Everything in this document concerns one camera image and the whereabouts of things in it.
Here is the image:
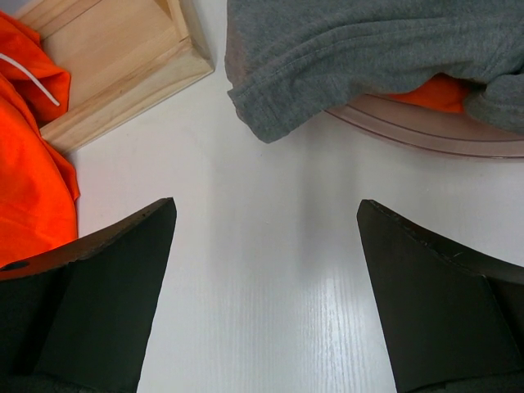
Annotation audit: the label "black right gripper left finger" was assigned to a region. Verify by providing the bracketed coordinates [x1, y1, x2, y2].
[1, 198, 177, 392]

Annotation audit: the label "pink translucent plastic basin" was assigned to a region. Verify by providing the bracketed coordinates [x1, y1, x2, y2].
[327, 95, 523, 160]

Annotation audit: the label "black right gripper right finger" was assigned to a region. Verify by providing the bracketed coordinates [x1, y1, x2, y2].
[357, 200, 523, 392]

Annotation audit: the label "orange shorts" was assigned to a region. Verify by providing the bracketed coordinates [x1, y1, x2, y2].
[1, 14, 79, 270]
[387, 74, 472, 114]

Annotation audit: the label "grey shorts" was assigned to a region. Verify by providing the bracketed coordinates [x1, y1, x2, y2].
[225, 1, 523, 143]

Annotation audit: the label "wooden clothes rack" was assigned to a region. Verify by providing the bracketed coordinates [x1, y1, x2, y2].
[15, 0, 215, 154]

